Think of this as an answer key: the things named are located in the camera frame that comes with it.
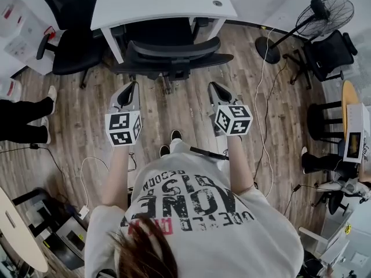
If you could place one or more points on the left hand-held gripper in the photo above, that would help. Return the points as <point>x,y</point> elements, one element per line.
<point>120,122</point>

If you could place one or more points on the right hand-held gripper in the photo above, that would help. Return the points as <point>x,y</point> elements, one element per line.
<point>234,120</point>

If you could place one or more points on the person's left forearm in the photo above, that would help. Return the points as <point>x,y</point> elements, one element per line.
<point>116,175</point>

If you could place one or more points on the person's right forearm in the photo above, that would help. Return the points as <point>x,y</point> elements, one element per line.
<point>240,166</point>

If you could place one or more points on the person's right shoe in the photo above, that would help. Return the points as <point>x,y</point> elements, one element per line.
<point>176,135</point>

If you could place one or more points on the person's shoe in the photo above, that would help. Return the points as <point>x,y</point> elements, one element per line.
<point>164,150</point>
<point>176,135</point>

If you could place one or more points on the person's left shoe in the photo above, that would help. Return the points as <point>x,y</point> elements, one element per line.
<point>164,150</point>

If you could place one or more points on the black standing fan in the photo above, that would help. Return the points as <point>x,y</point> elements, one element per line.
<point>268,49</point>

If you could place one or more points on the person's white trousers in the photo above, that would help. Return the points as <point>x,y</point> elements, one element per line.
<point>176,148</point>

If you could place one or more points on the black swivel office chair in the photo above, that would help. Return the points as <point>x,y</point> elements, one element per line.
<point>72,54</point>

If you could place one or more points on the black stool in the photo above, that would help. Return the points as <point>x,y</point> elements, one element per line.
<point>317,120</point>

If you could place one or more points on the white desk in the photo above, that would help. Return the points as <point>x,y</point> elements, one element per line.
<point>159,4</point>

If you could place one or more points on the white side table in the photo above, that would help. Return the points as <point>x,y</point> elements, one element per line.
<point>26,54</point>

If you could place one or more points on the black mesh office chair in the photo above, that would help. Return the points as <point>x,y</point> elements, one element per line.
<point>330,55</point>

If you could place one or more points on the clear plastic storage box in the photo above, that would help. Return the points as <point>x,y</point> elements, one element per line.
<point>14,16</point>
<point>10,90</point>

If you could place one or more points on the round yellow table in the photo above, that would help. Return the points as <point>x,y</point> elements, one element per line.
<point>349,93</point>

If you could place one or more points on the person in white clothes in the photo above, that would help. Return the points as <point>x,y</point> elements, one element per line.
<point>208,227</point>

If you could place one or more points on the white box with screen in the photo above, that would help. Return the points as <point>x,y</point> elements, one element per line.
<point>355,117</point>

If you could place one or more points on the grey computer tower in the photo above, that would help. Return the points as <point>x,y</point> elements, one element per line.
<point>69,239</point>

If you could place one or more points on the black and white swivel chair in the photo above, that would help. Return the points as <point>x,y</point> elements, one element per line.
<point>336,201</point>

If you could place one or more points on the small yellow toy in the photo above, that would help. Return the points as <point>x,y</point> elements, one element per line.
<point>347,229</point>

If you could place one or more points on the white work table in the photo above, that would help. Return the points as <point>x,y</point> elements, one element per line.
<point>356,242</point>

